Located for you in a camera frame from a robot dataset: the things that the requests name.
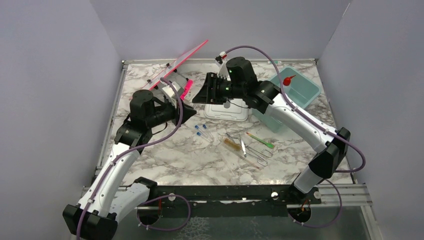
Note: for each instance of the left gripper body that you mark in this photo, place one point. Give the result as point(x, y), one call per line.
point(166, 112)

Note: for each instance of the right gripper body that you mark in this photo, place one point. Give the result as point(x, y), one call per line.
point(225, 89)

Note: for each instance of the red capped squeeze bottle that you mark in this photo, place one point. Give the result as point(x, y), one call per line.
point(287, 81)

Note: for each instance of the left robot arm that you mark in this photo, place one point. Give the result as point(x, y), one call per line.
point(97, 214)

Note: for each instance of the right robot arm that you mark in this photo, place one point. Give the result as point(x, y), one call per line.
point(266, 97)

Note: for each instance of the white plastic lid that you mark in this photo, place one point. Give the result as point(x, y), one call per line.
point(228, 111)

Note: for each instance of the clear glass rod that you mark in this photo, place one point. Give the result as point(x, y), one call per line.
point(221, 152)

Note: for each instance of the teal plastic bin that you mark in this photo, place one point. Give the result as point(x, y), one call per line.
point(301, 90)

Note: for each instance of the metal tweezers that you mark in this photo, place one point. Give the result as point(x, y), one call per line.
point(243, 146)

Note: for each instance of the green spatula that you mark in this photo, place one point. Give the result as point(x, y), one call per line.
point(268, 144)

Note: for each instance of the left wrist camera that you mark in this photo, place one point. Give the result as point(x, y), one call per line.
point(170, 93)

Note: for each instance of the metal wire tongs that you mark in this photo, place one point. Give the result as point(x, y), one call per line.
point(261, 156)

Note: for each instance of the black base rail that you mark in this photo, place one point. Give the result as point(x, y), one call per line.
point(216, 201)

